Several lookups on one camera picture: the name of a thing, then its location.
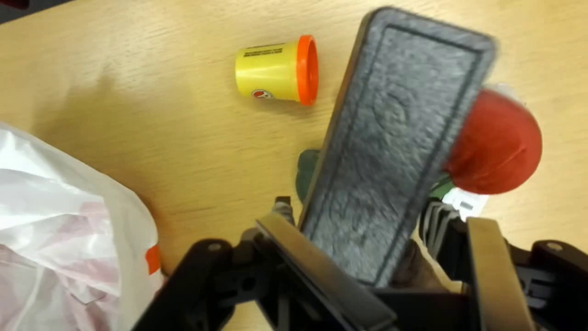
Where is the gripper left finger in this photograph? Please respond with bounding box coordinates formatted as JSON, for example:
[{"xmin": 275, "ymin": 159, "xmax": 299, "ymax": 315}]
[{"xmin": 256, "ymin": 196, "xmax": 401, "ymax": 331}]

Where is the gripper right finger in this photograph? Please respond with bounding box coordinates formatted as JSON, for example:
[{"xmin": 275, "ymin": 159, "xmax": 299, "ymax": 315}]
[{"xmin": 422, "ymin": 201, "xmax": 539, "ymax": 331}]

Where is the dark grey felt block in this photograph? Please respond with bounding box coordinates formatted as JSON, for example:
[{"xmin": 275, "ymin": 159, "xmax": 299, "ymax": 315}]
[{"xmin": 300, "ymin": 6, "xmax": 501, "ymax": 291}]

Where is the yellow tub orange lid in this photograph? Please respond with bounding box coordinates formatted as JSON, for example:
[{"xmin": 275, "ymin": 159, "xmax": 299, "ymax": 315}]
[{"xmin": 234, "ymin": 34, "xmax": 322, "ymax": 107}]

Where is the white orange plastic bag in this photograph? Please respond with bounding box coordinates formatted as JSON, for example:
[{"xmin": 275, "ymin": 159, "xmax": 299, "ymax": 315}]
[{"xmin": 0, "ymin": 122, "xmax": 166, "ymax": 331}]

